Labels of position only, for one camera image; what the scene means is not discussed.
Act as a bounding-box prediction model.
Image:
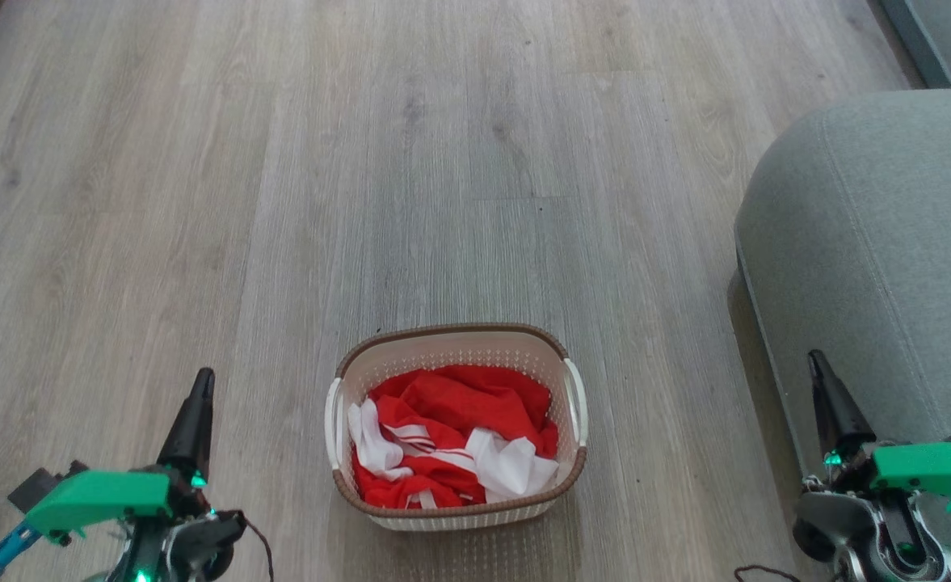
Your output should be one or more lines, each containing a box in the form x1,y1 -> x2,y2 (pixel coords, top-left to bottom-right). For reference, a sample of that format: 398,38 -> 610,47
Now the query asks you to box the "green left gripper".
8,368 -> 246,544

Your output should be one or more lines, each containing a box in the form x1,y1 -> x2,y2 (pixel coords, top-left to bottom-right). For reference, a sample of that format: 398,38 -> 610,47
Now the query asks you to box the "red and white garment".
347,365 -> 561,510

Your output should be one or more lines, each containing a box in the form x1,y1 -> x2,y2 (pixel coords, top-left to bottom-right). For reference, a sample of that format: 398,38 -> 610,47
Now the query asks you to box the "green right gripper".
808,349 -> 951,518

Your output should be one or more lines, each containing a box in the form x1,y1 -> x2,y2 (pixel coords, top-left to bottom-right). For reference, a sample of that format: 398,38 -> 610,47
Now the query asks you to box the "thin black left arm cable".
241,516 -> 276,582

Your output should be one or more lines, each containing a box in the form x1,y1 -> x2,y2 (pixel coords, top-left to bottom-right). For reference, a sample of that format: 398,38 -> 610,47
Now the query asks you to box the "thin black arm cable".
734,565 -> 806,582
241,516 -> 276,582

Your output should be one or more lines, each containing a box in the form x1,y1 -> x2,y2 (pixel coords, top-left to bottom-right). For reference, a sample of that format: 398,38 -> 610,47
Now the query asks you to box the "grey-green fabric sofa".
734,89 -> 951,582

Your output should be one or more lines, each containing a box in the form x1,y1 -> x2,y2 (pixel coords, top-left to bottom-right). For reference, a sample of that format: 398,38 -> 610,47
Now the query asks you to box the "cream plastic laundry basket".
324,323 -> 589,532

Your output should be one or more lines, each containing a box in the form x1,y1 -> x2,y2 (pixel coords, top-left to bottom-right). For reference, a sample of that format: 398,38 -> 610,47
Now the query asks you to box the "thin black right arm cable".
734,565 -> 806,582

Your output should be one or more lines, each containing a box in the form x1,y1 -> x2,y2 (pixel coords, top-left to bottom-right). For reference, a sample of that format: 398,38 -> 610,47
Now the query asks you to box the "blue connector piece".
0,521 -> 41,580

